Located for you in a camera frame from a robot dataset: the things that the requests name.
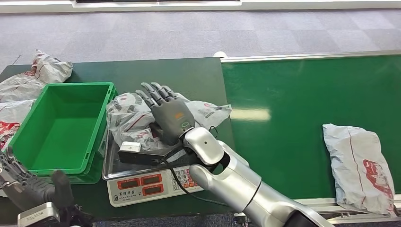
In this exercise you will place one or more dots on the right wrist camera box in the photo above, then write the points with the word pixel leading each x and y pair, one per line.
pixel 144 155

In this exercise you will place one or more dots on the aluminium conveyor frame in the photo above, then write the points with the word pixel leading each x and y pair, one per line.
pixel 313 57

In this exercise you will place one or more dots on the grey package with round logo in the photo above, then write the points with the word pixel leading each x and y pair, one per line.
pixel 131 119

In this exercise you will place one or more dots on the green conveyor belt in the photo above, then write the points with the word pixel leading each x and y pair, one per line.
pixel 282 81

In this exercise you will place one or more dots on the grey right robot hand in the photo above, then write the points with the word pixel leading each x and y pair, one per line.
pixel 172 117

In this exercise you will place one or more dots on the green plastic crate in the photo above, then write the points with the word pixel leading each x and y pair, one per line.
pixel 62 125

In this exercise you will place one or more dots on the crumpled grey plastic package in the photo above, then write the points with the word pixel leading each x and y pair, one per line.
pixel 47 70

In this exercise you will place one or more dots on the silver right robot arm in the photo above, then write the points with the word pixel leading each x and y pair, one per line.
pixel 238 185

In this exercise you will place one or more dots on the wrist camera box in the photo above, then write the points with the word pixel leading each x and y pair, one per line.
pixel 39 216
pixel 144 155

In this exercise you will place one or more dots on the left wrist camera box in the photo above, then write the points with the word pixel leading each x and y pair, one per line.
pixel 39 216

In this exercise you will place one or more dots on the small white round object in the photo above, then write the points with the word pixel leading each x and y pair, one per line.
pixel 220 54

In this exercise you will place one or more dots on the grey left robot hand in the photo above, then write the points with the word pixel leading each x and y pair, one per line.
pixel 28 191

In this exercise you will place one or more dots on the white scale with steel tray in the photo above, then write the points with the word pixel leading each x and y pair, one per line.
pixel 141 185

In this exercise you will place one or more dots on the grey package with red print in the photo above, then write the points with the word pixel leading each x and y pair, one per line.
pixel 354 163

